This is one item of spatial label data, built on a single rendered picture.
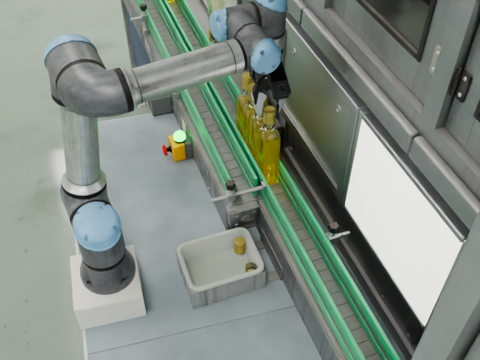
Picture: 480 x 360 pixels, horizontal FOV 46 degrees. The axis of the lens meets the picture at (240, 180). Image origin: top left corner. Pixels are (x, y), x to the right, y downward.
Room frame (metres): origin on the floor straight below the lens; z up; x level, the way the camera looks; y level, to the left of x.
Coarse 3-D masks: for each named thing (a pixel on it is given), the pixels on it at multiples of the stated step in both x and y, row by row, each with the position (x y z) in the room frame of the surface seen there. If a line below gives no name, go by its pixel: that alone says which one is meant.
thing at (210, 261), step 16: (192, 240) 1.05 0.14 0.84; (208, 240) 1.05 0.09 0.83; (224, 240) 1.07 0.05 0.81; (192, 256) 1.03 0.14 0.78; (208, 256) 1.04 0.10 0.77; (224, 256) 1.04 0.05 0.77; (240, 256) 1.04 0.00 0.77; (256, 256) 0.99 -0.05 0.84; (192, 272) 0.98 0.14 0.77; (208, 272) 0.98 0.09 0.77; (224, 272) 0.98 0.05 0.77; (240, 272) 0.98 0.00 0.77; (256, 272) 0.93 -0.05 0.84; (192, 288) 0.88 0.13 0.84; (208, 288) 0.88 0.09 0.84
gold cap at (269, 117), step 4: (268, 108) 1.26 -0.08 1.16; (272, 108) 1.26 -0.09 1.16; (264, 112) 1.25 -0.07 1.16; (268, 112) 1.25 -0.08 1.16; (272, 112) 1.25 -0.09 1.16; (264, 116) 1.25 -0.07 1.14; (268, 116) 1.24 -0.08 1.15; (272, 116) 1.24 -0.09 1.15; (264, 120) 1.25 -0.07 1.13; (268, 120) 1.24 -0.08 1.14; (272, 120) 1.24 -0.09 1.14; (268, 124) 1.24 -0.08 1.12; (272, 124) 1.24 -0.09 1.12
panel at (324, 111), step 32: (288, 32) 1.46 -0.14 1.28; (288, 64) 1.45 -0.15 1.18; (320, 64) 1.26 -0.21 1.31; (320, 96) 1.25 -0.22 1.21; (352, 96) 1.11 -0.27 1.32; (320, 128) 1.23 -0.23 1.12; (352, 128) 1.07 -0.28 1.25; (384, 128) 0.99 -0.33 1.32; (320, 160) 1.21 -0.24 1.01; (352, 160) 1.05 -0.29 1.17; (448, 224) 0.72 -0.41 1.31; (416, 320) 0.70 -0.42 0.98
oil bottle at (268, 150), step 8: (264, 136) 1.23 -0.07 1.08; (272, 136) 1.23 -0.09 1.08; (280, 136) 1.25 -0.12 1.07; (264, 144) 1.22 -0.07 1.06; (272, 144) 1.23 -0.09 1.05; (256, 152) 1.27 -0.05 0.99; (264, 152) 1.22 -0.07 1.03; (272, 152) 1.23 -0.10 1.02; (256, 160) 1.27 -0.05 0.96; (264, 160) 1.22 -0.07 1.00; (272, 160) 1.23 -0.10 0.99; (264, 168) 1.22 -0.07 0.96; (272, 168) 1.23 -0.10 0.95; (264, 176) 1.22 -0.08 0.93; (272, 176) 1.23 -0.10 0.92
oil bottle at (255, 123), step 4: (252, 116) 1.32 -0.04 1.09; (252, 120) 1.31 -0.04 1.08; (256, 120) 1.30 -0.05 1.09; (260, 120) 1.30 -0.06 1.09; (252, 124) 1.30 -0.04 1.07; (256, 124) 1.29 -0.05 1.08; (260, 124) 1.29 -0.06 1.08; (252, 128) 1.30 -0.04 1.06; (256, 128) 1.28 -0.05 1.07; (252, 132) 1.30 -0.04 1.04; (256, 132) 1.28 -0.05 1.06; (252, 136) 1.30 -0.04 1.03; (256, 136) 1.28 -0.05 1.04; (252, 140) 1.30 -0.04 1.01; (256, 140) 1.28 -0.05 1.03; (252, 144) 1.30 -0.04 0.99; (256, 144) 1.28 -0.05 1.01; (252, 148) 1.30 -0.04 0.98; (252, 152) 1.29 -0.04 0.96
